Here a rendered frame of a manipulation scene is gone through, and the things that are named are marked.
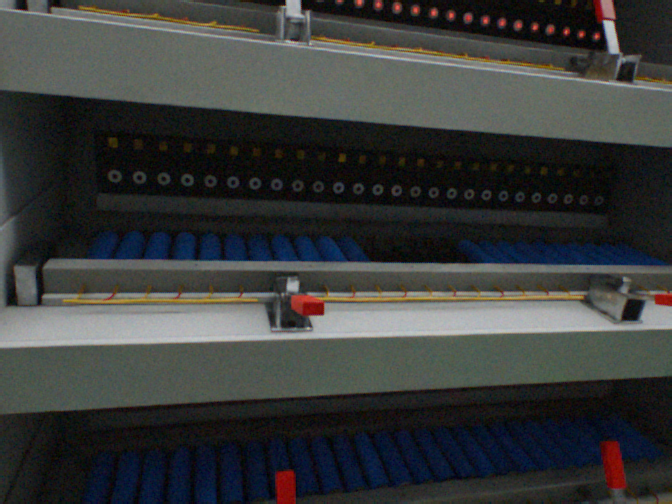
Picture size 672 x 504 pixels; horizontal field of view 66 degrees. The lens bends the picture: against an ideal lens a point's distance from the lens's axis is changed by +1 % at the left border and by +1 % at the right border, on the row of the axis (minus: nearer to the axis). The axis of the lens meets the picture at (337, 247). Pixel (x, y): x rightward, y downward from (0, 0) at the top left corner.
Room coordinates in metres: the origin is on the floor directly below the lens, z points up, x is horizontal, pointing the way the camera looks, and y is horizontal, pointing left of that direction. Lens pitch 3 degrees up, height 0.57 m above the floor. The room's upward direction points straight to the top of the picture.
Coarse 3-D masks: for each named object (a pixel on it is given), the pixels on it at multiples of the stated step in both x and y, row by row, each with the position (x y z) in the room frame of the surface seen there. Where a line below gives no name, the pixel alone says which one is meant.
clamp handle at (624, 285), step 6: (624, 282) 0.40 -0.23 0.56; (630, 282) 0.40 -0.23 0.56; (618, 288) 0.41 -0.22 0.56; (624, 288) 0.41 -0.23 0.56; (624, 294) 0.40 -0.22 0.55; (630, 294) 0.40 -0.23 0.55; (636, 294) 0.39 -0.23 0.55; (642, 294) 0.39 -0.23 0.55; (654, 294) 0.37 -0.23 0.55; (660, 294) 0.37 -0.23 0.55; (666, 294) 0.37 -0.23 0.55; (648, 300) 0.38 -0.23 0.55; (654, 300) 0.37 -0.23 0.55; (660, 300) 0.37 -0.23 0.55; (666, 300) 0.36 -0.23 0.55
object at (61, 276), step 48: (48, 288) 0.34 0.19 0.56; (96, 288) 0.34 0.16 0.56; (144, 288) 0.35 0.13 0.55; (192, 288) 0.36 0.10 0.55; (240, 288) 0.36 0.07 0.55; (336, 288) 0.39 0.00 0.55; (384, 288) 0.40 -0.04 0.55; (432, 288) 0.41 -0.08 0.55; (480, 288) 0.42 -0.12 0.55; (528, 288) 0.43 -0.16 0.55; (576, 288) 0.44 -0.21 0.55
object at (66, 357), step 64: (0, 256) 0.31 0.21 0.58; (64, 256) 0.41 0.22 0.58; (0, 320) 0.31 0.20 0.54; (64, 320) 0.32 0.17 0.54; (128, 320) 0.33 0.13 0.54; (192, 320) 0.34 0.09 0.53; (256, 320) 0.35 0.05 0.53; (320, 320) 0.35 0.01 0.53; (384, 320) 0.37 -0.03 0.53; (448, 320) 0.38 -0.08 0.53; (512, 320) 0.39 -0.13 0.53; (576, 320) 0.40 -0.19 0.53; (0, 384) 0.29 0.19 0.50; (64, 384) 0.30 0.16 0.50; (128, 384) 0.31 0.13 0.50; (192, 384) 0.32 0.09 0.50; (256, 384) 0.34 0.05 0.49; (320, 384) 0.35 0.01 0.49; (384, 384) 0.36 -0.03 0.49; (448, 384) 0.37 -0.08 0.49; (512, 384) 0.39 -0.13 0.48
